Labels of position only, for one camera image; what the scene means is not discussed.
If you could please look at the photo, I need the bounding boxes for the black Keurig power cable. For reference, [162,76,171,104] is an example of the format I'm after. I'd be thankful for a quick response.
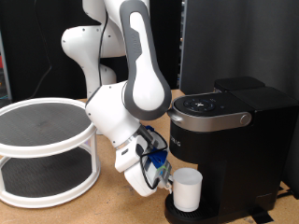
[275,186,296,201]

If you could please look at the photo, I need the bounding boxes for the thin black camera cable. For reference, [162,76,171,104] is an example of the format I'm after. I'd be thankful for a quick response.
[31,0,171,190]

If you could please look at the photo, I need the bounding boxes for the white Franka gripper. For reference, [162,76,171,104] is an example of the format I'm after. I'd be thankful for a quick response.
[123,158,175,198]

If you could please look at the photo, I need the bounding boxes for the white mug green-taped handle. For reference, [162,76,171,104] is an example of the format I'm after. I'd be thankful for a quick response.
[172,167,204,214]

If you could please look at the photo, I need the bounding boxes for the black backdrop curtain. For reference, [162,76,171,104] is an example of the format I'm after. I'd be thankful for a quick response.
[0,0,183,104]

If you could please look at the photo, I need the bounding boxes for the white two-tier turntable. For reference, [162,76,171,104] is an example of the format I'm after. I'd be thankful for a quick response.
[0,97,102,209]

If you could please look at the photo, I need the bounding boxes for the grey backdrop curtain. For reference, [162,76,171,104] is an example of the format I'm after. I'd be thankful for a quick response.
[179,0,299,200]

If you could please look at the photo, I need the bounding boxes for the black Keurig drip tray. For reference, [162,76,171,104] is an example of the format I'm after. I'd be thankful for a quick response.
[164,192,219,224]

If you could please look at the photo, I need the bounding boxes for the grey shelf edge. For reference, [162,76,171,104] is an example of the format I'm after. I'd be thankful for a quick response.
[0,31,13,105]

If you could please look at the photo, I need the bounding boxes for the metal curtain frame post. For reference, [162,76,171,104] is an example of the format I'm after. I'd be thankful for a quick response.
[178,0,188,91]

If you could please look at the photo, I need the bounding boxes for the silver Keurig lid handle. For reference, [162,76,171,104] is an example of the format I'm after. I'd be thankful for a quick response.
[166,105,252,133]

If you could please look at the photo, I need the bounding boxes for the black Keurig coffee machine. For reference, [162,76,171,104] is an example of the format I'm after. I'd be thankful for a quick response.
[164,76,299,224]

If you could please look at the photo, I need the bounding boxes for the blue-mounted wrist camera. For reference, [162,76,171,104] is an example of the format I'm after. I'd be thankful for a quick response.
[145,125,170,171]

